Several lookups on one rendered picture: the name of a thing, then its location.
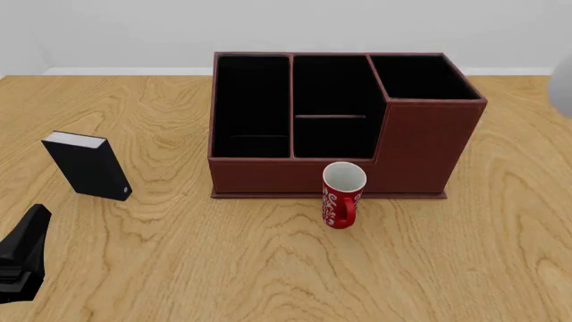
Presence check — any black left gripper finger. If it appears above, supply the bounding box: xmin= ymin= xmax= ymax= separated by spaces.
xmin=0 ymin=203 xmax=53 ymax=268

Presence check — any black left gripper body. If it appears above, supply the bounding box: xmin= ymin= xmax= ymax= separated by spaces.
xmin=0 ymin=259 xmax=46 ymax=304

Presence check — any red mug with white print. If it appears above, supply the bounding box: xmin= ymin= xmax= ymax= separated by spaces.
xmin=319 ymin=161 xmax=368 ymax=230

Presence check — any red-brown desk caddy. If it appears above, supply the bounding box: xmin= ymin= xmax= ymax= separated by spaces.
xmin=207 ymin=51 xmax=489 ymax=200

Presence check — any black book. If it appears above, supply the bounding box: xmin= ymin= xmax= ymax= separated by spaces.
xmin=40 ymin=131 xmax=133 ymax=202

